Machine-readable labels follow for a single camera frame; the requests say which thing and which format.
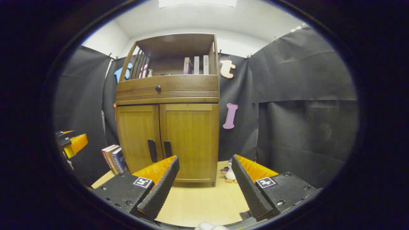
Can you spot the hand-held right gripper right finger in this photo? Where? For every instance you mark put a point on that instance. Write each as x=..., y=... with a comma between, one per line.
x=247, y=187

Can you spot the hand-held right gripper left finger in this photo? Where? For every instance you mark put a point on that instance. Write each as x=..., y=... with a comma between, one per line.
x=163, y=187

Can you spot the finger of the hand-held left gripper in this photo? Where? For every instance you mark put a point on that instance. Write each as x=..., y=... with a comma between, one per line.
x=78, y=143
x=65, y=132

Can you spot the wooden cabinet door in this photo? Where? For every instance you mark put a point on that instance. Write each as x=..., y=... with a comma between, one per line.
x=135, y=134
x=191, y=134

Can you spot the wooden double-door shoe cabinet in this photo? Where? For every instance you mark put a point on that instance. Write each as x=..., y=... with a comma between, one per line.
x=179, y=44

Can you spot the wooden cabinet drawer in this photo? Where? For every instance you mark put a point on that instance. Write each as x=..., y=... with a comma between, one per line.
x=185, y=83

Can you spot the grey white penguin plush toy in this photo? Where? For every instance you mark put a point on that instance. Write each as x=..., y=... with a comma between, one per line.
x=230, y=174

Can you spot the red cover book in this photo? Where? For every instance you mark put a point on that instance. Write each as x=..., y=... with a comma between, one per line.
x=105, y=153

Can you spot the brown cover book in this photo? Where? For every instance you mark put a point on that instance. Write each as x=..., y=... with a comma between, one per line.
x=111, y=157

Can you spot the white fabric lump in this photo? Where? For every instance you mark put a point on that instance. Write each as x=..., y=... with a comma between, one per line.
x=209, y=226

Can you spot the black backdrop cloth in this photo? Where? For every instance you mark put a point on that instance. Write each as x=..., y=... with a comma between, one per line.
x=303, y=111

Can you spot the black drawer knob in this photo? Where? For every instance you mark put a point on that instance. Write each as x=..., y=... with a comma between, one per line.
x=158, y=88

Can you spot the purple spine book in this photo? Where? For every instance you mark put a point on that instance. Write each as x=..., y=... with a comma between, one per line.
x=187, y=66

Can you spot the pale grey spine book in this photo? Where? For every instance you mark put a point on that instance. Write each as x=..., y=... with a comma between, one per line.
x=196, y=65

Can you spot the white spine book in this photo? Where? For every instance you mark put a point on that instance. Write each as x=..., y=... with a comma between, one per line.
x=206, y=65

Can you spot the ceiling light panel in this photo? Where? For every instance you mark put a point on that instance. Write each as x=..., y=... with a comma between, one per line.
x=198, y=2

